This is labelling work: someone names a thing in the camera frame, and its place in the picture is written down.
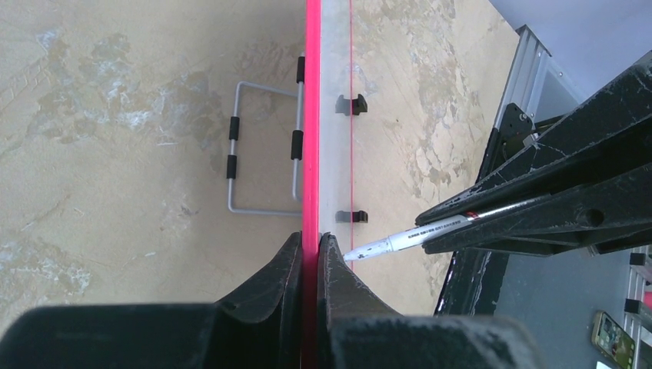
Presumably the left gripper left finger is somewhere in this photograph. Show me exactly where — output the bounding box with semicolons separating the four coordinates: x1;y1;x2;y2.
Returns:
214;232;302;368

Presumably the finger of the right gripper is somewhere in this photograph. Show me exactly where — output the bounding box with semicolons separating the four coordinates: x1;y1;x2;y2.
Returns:
423;164;651;256
415;54;651;226

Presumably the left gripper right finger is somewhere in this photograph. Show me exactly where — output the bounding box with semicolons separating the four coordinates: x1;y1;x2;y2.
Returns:
317;233;399;368

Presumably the pink framed whiteboard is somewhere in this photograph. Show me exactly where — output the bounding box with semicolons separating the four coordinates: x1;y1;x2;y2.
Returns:
301;1;354;368

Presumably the smartphone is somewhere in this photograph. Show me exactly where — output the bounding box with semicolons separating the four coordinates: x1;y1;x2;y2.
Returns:
590;311;636;369

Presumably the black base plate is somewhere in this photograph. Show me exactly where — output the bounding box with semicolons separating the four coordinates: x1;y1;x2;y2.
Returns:
435;101;567;317

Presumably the grey wire board stand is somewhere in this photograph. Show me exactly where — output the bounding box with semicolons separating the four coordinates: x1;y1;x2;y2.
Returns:
222;55;305;219

